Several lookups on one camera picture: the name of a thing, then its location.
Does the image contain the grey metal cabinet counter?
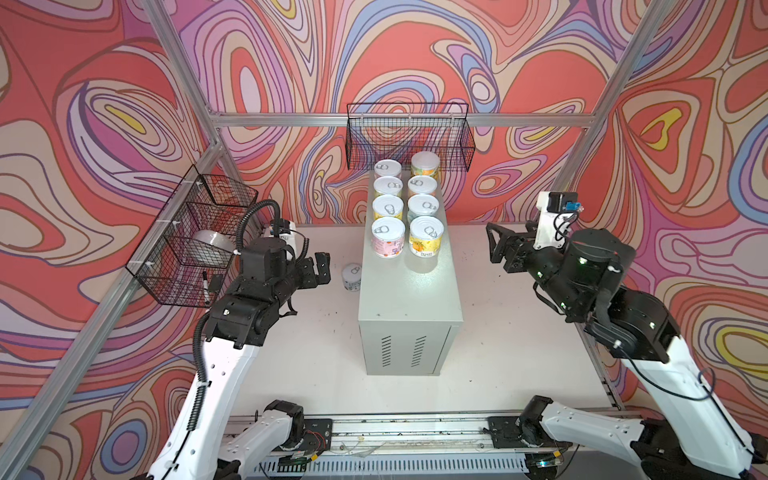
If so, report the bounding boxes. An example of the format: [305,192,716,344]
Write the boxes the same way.
[358,207,464,376]

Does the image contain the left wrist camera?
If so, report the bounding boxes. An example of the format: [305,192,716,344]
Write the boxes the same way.
[270,219,300,256]

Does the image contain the black wire basket left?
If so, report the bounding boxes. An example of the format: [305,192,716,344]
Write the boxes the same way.
[125,166,258,308]

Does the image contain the orange green lidded can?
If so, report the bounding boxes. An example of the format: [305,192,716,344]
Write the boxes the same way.
[411,151,441,178]

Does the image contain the pink labelled can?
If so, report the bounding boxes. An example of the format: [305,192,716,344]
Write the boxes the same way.
[373,159,402,178]

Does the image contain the green circuit board right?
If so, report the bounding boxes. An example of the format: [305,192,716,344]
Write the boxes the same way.
[525,451,564,470]

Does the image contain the white grey can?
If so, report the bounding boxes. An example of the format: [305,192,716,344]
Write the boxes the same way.
[371,217,405,259]

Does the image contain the teal can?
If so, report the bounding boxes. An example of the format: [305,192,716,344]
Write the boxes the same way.
[407,194,440,221]

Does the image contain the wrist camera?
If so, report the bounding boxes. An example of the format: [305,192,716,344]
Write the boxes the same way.
[534,191,582,250]
[270,219,300,256]

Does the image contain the green circuit board left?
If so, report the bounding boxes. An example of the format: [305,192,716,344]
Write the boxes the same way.
[278,453,319,470]

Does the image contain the green circuit board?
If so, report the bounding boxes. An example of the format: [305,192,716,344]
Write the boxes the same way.
[278,453,319,470]
[525,451,564,470]

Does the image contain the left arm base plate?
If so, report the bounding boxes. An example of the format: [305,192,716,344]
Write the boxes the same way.
[270,417,333,457]

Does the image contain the green labelled can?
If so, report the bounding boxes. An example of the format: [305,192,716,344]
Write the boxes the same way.
[373,176,403,197]

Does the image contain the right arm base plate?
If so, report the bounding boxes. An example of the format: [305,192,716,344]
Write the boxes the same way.
[486,416,543,449]

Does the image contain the yellow can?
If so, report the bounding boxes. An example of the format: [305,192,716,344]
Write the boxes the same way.
[372,194,404,220]
[409,216,445,258]

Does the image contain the white tape roll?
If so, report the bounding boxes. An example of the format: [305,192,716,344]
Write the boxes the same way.
[193,230,236,253]

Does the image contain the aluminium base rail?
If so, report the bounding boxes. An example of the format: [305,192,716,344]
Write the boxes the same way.
[170,410,655,457]

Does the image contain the black wire basket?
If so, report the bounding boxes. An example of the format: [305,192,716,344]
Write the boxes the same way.
[345,100,476,172]
[125,166,258,308]

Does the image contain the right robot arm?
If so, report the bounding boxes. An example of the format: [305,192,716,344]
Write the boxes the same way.
[486,223,767,479]

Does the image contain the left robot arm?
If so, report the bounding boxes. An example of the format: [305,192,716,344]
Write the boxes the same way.
[143,199,331,479]

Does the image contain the orange red labelled can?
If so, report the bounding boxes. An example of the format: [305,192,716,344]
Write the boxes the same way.
[407,175,438,197]

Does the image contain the black marker pen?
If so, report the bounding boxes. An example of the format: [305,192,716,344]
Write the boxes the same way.
[201,270,211,306]

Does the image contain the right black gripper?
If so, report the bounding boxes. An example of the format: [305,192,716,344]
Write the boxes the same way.
[484,219,587,316]

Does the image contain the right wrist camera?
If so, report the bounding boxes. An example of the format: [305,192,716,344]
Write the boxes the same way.
[534,191,582,250]

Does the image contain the black wire basket rear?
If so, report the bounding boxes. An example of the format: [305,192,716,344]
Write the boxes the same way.
[345,100,476,172]

